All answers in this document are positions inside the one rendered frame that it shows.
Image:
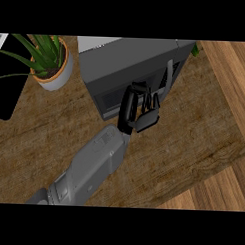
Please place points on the dark grey microwave door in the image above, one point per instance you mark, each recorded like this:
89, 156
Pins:
112, 99

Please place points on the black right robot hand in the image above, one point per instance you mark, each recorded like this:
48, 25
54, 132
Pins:
128, 111

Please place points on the black flat appliance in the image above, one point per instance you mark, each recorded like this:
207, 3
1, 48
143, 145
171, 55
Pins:
9, 87

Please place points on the green plant in grey pot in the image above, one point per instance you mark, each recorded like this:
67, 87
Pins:
52, 77

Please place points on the white appliance edge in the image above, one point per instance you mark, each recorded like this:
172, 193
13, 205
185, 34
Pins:
0, 42

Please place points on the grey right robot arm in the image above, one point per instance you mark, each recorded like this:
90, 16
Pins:
93, 163

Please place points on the green leaf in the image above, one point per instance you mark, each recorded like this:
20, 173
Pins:
195, 50

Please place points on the dark grey microwave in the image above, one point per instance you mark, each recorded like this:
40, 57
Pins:
123, 61

